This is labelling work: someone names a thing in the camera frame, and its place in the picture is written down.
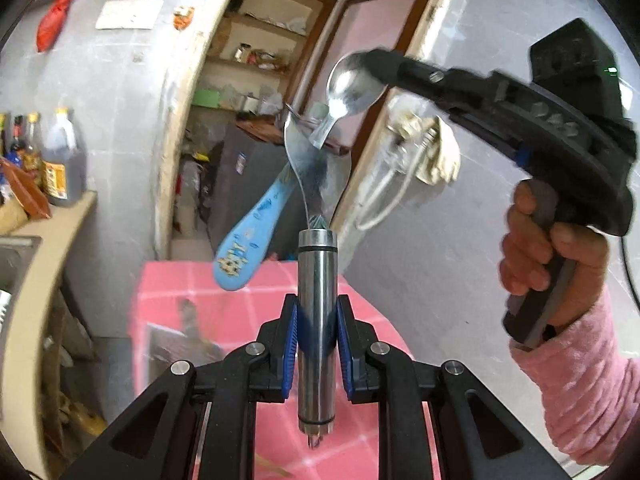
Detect small silver spoon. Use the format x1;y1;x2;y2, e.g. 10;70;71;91
308;51;385;150

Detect blue handled ladle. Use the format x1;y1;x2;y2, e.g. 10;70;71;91
213;164;298;292

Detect steel table knife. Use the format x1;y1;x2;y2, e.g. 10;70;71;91
284;115;337;448

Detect steel kitchen sink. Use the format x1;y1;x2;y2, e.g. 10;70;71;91
0;236;41;328

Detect person's right hand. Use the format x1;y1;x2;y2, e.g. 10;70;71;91
499;181;608;330

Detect cream rubber gloves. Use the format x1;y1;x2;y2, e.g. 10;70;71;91
386;112;461;186

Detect pink checked tablecloth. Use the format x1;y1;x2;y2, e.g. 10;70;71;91
127;259;446;480

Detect wooden shelf unit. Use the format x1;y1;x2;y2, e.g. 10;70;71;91
196;0;337;114

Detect pink fleece right sleeve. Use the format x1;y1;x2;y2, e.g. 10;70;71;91
510;289;639;466

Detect dark grey cabinet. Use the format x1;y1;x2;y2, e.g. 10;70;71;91
207;122;306;260

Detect green box on shelf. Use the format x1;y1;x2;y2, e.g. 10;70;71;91
192;89;220;108

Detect large soy sauce jug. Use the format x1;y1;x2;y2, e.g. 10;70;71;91
41;107;86;207

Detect orange snack packet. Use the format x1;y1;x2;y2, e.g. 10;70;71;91
1;157;52;220

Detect red hanging bag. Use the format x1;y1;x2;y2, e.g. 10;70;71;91
36;0;73;53

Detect dark sauce bottle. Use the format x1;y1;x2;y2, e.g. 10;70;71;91
8;115;26;167

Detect white hose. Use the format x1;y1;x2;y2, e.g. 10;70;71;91
354;144;426;232

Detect orange wall hook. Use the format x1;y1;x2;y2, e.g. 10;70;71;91
172;6;194;32

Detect white wall switch plate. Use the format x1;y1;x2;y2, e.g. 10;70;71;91
96;0;160;30

